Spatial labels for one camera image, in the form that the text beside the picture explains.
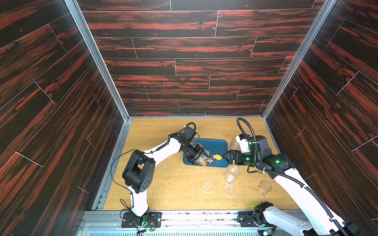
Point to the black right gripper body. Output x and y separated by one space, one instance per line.
234 156

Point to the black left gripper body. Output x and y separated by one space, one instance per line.
193 153

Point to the clear jar with yellow snacks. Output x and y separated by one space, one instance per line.
202 160

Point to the clear round jar lid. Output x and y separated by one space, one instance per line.
265 186

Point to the clear plastic cookie jar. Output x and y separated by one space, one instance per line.
234 145

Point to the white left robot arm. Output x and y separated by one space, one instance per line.
139 171

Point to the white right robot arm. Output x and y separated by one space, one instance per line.
256 154

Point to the blue plastic tray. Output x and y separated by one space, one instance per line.
213 146

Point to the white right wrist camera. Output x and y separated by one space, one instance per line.
243 143

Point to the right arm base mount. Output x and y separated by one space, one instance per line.
256 218

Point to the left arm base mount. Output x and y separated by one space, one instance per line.
150 220

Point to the aluminium corner post right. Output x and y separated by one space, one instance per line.
314 29

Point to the aluminium corner post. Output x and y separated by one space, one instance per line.
89 40
314 29

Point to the aluminium corner post left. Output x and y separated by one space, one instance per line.
89 40

